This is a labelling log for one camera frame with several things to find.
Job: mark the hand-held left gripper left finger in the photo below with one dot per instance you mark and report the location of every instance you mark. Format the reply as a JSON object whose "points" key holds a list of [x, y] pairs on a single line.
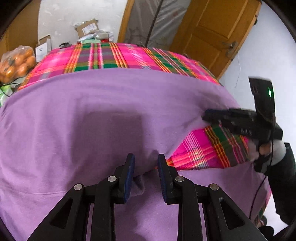
{"points": [[129, 179]]}

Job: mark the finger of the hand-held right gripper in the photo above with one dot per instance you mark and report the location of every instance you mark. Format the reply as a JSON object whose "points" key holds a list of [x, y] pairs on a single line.
{"points": [[222, 114], [233, 127]]}

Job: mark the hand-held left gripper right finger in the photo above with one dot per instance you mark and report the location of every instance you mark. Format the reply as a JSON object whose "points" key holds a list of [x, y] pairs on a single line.
{"points": [[162, 179]]}

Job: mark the purple fleece sweater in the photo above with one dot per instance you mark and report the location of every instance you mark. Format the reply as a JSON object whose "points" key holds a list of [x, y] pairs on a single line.
{"points": [[92, 120]]}

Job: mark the person's right forearm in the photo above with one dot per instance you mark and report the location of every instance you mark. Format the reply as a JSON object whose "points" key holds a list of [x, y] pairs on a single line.
{"points": [[284, 180]]}

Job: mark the person's right hand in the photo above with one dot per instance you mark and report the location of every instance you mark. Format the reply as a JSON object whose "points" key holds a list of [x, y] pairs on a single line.
{"points": [[263, 149]]}

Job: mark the wooden door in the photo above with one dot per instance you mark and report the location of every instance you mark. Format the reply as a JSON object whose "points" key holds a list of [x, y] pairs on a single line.
{"points": [[215, 30]]}

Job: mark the pink green plaid bed sheet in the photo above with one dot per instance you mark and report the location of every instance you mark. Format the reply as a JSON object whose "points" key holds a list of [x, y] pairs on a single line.
{"points": [[138, 56]]}

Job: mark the grey plastic curtain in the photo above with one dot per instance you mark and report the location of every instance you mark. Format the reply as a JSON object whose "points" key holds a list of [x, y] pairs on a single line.
{"points": [[161, 20]]}

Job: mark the green tissue pack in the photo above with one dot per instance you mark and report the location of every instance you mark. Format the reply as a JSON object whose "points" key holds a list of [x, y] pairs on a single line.
{"points": [[3, 95]]}

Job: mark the small white box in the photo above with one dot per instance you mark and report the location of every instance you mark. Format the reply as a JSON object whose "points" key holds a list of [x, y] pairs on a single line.
{"points": [[42, 49]]}

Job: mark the brown cardboard box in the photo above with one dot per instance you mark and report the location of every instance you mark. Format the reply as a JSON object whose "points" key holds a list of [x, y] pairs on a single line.
{"points": [[86, 27]]}

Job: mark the bag of oranges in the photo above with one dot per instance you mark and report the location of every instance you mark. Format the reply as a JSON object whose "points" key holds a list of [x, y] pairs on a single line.
{"points": [[16, 64]]}

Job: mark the wooden wardrobe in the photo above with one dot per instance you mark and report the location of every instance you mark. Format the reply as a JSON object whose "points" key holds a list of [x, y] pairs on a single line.
{"points": [[18, 25]]}

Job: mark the wooden door frame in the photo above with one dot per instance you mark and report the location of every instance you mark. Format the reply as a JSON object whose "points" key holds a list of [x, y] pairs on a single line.
{"points": [[124, 23]]}

